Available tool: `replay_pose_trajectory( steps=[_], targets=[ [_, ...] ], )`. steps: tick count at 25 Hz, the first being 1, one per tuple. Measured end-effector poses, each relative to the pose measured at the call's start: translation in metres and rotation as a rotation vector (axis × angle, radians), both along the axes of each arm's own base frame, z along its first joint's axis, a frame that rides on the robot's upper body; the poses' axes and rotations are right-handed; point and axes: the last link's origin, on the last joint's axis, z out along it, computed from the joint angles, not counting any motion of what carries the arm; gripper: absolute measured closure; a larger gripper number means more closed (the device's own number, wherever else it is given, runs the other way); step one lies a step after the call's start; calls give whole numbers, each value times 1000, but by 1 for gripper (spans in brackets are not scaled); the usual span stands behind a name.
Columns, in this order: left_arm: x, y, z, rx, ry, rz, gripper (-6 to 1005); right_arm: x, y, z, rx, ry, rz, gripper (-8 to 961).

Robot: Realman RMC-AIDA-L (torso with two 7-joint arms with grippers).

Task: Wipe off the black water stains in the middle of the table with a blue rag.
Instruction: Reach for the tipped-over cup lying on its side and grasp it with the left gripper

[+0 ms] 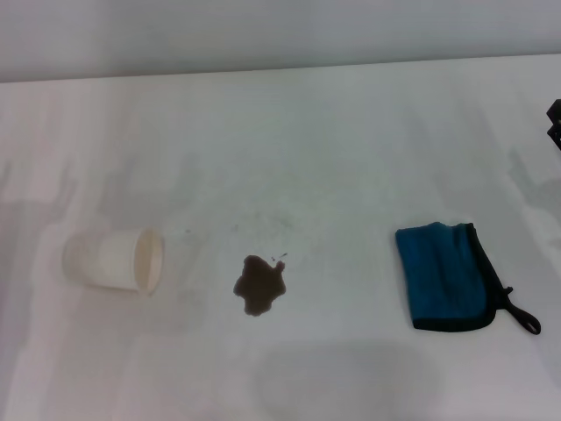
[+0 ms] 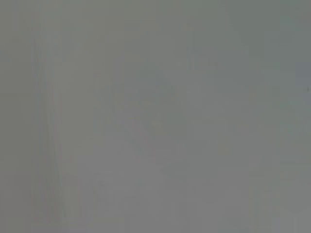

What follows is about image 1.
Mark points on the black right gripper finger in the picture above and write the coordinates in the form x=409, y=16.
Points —
x=556, y=137
x=556, y=109

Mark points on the blue rag with black trim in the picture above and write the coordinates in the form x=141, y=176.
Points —
x=442, y=276

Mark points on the white paper cup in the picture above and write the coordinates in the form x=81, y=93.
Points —
x=114, y=261

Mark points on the dark brown liquid stain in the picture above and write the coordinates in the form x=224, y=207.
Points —
x=260, y=285

